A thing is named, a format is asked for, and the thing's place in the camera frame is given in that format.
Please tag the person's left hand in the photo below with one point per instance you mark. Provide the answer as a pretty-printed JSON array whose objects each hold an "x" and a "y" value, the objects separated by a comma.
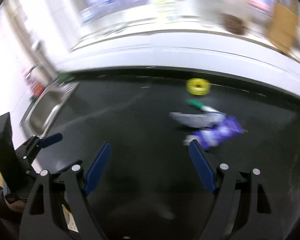
[{"x": 17, "y": 206}]

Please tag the stainless steel sink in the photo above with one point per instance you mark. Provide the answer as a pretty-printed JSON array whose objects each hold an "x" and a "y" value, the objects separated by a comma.
[{"x": 38, "y": 120}]

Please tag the yellow tape spool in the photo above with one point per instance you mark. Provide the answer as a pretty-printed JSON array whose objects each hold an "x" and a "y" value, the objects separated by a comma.
[{"x": 198, "y": 87}]

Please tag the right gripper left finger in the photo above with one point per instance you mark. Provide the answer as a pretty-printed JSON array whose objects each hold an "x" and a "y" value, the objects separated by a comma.
[{"x": 57, "y": 207}]

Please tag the chrome faucet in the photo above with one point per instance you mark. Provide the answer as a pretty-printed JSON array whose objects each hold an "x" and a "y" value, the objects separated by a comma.
[{"x": 34, "y": 74}]

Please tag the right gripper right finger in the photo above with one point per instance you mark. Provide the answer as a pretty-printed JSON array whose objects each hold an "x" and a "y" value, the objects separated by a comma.
[{"x": 242, "y": 209}]

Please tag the glass jar with spices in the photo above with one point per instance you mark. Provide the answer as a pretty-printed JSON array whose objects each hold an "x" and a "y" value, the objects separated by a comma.
[{"x": 234, "y": 18}]

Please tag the blue white paper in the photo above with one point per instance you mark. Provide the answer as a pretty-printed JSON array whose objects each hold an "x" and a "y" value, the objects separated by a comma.
[{"x": 198, "y": 120}]

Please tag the green pump soap bottle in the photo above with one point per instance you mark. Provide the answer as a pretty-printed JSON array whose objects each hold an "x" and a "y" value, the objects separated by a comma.
[{"x": 164, "y": 11}]

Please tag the bamboo chopstick holder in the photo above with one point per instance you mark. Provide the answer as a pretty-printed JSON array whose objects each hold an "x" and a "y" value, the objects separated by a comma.
[{"x": 282, "y": 29}]

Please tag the red pink dish bottle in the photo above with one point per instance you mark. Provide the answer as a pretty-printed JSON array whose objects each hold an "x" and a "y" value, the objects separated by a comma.
[{"x": 35, "y": 86}]

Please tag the purple toothpaste tube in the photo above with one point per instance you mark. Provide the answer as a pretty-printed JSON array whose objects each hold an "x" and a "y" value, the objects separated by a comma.
[{"x": 214, "y": 136}]

